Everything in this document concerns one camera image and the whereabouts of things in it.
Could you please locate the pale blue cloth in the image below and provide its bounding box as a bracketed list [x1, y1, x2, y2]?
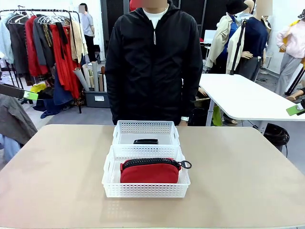
[0, 133, 21, 165]

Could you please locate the yellow cloth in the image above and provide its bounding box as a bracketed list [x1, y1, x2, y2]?
[30, 83, 47, 94]

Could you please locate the person's right forearm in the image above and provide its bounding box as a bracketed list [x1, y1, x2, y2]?
[104, 71, 120, 125]

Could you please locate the mannequin hand with dark sleeve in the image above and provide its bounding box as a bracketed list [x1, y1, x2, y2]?
[285, 87, 305, 101]

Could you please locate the grey storage crate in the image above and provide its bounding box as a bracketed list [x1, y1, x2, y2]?
[84, 90, 111, 108]

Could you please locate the black metal clothes rack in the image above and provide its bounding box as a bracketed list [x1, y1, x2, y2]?
[0, 3, 83, 114]

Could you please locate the white desk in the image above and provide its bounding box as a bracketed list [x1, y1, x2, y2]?
[199, 73, 305, 134]

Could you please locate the long red hanging dress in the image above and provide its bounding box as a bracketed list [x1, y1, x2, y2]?
[49, 23, 83, 100]

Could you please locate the red hanging jacket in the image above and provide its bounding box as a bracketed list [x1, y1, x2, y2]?
[25, 15, 50, 77]

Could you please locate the red zippered pencil case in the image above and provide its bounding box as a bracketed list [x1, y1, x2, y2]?
[120, 157, 193, 184]

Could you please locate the person's left forearm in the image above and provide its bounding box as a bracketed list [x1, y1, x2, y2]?
[183, 76, 203, 119]

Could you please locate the black bucket hat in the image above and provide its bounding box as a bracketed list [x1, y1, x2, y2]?
[225, 0, 249, 15]

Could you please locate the beige mannequin hand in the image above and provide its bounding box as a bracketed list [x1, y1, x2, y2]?
[196, 85, 210, 97]

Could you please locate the black cable coil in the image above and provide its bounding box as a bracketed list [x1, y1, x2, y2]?
[263, 123, 291, 146]

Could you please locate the grey paper roll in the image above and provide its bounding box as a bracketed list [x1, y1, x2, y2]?
[72, 67, 90, 91]

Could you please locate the mannequin in pink top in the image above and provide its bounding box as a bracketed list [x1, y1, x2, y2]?
[274, 9, 305, 96]

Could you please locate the grey cardboard tube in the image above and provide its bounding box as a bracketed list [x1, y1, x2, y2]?
[90, 60, 100, 93]

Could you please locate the black stapler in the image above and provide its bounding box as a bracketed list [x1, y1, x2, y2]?
[133, 139, 159, 145]

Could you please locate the mannequin in beige trench coat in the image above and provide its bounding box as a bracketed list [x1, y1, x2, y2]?
[205, 0, 250, 74]

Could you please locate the black hanging scarf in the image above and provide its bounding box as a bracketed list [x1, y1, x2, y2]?
[55, 22, 70, 60]

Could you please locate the white perforated plastic basket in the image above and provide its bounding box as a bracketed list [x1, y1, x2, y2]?
[112, 120, 181, 157]
[102, 145, 191, 198]

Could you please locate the navy blue skirt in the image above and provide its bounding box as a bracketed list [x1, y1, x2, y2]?
[40, 69, 74, 119]

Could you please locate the light blue hanging garment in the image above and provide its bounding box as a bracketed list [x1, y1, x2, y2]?
[0, 13, 15, 64]

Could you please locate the cream paper roll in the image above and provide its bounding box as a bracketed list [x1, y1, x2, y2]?
[82, 63, 92, 90]

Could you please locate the dark brown hanging coat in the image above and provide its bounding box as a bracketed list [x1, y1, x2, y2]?
[6, 20, 31, 77]

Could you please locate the dark grey hanging jacket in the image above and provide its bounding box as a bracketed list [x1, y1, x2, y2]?
[32, 16, 55, 67]

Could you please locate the person in black jacket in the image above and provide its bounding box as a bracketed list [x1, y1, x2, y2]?
[104, 0, 203, 127]

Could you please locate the brown cardboard roll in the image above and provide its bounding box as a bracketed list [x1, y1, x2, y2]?
[98, 66, 107, 93]

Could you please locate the beige hanging garment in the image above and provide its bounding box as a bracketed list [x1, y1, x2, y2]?
[70, 20, 85, 64]

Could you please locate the green bag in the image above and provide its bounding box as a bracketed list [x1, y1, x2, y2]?
[212, 104, 224, 126]

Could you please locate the person in grey shirt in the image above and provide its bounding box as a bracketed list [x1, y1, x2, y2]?
[78, 2, 97, 63]

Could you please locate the grey tweed jacket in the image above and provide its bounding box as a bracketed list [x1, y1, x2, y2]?
[0, 93, 38, 145]

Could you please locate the mannequin in navy top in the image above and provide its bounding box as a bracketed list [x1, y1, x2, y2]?
[234, 0, 274, 82]

